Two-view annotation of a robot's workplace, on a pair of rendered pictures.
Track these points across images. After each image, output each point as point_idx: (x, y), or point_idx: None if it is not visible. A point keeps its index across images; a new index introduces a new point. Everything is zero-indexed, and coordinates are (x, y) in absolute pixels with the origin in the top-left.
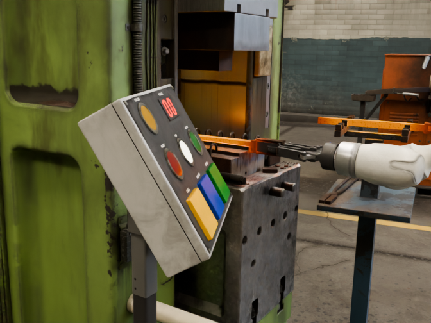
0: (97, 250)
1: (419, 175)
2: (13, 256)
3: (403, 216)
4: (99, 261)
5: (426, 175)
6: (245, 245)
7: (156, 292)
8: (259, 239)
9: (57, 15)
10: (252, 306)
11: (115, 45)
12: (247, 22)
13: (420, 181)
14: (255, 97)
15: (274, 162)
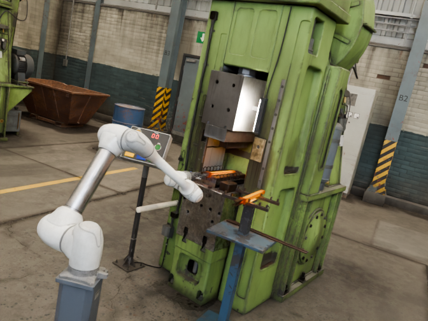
0: None
1: (164, 179)
2: None
3: (208, 228)
4: None
5: (180, 191)
6: (184, 200)
7: (144, 178)
8: (192, 204)
9: None
10: (186, 230)
11: (186, 126)
12: (212, 128)
13: (166, 183)
14: (251, 169)
15: (221, 190)
